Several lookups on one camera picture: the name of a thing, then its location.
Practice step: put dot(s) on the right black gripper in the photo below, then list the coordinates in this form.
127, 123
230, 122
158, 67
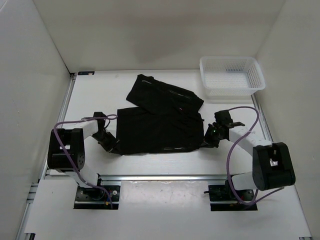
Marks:
207, 139

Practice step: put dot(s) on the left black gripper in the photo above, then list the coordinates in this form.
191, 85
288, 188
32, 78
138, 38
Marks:
111, 145

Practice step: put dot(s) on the black shorts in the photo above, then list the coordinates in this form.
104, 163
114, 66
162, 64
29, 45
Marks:
165, 119

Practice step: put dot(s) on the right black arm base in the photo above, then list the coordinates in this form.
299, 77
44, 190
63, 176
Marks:
222, 199

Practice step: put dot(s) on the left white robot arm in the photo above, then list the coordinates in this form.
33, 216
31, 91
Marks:
66, 152

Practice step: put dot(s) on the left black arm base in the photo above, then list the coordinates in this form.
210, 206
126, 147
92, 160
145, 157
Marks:
97, 199

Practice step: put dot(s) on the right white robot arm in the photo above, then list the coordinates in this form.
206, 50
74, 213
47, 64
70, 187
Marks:
271, 161

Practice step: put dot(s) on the white plastic mesh basket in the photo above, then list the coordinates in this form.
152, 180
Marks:
231, 76

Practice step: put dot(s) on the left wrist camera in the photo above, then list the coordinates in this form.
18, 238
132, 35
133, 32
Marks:
99, 116

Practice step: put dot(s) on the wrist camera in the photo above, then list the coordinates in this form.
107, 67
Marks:
223, 119
99, 116

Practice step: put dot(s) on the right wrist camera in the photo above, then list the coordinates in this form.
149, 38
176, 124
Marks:
223, 119

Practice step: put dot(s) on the front aluminium frame rail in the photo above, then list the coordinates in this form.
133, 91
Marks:
202, 177

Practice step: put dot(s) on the aluminium frame rail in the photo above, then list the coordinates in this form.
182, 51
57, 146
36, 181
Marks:
202, 177
267, 135
21, 235

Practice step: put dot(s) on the left aluminium frame rail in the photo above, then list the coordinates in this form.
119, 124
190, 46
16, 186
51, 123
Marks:
21, 235

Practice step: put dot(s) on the right aluminium frame rail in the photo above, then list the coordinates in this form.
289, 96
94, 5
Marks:
267, 135

